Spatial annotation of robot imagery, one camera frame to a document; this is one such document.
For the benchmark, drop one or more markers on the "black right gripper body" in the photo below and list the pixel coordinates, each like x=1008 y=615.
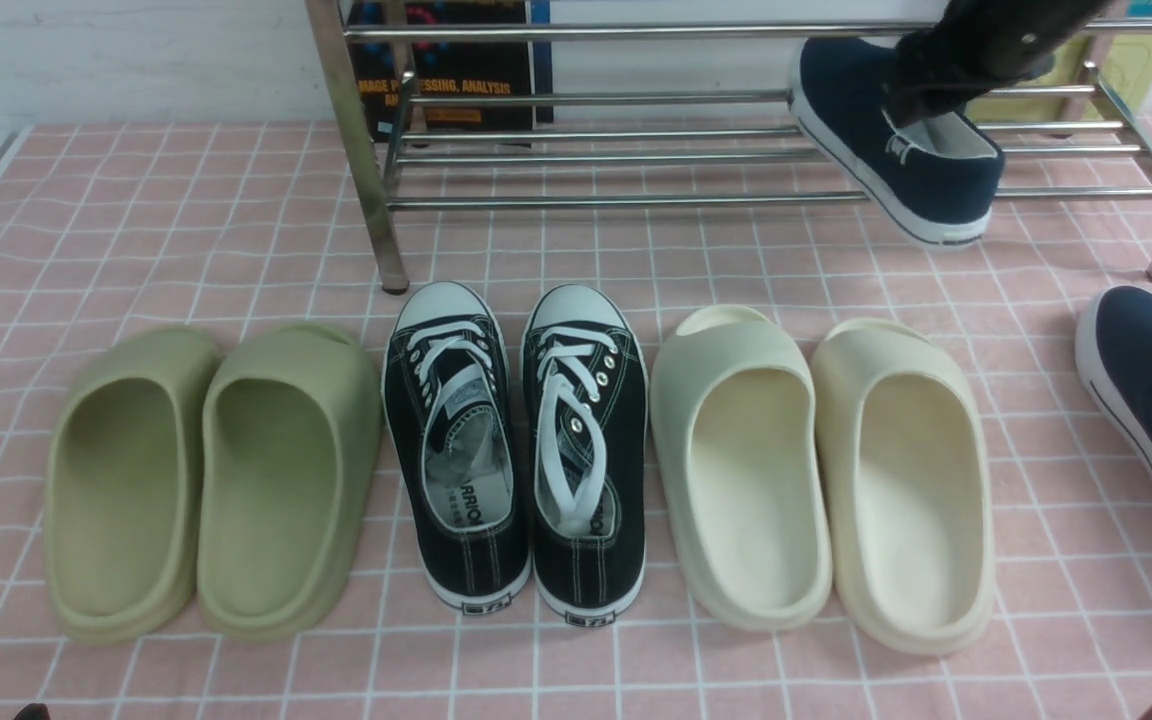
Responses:
x=977 y=47

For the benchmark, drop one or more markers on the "stainless steel shoe rack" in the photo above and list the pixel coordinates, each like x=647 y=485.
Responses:
x=1094 y=122

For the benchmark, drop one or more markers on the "yellow teal book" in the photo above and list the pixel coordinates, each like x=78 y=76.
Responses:
x=1123 y=61

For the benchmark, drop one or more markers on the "cream slipper right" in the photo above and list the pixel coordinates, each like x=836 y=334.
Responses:
x=904 y=463

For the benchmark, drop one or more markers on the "cream slipper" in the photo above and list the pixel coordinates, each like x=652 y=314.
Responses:
x=904 y=463
x=733 y=407

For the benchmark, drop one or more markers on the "cream slipper left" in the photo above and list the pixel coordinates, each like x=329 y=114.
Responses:
x=733 y=407

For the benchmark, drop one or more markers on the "black image processing book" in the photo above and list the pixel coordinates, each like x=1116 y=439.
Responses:
x=445 y=68

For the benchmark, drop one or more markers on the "black canvas sneaker right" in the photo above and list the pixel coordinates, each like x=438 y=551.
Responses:
x=585 y=389

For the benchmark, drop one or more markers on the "black canvas sneaker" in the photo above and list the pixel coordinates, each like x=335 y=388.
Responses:
x=585 y=389
x=445 y=388

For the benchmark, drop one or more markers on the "black canvas sneaker left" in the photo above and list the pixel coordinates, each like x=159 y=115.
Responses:
x=445 y=388

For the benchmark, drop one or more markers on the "pink checkered tablecloth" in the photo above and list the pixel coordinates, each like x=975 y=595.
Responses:
x=106 y=230

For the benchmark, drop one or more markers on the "green slipper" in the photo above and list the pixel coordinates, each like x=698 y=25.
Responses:
x=123 y=485
x=291 y=428

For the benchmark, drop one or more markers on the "green slipper far left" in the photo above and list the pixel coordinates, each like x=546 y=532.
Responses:
x=123 y=485

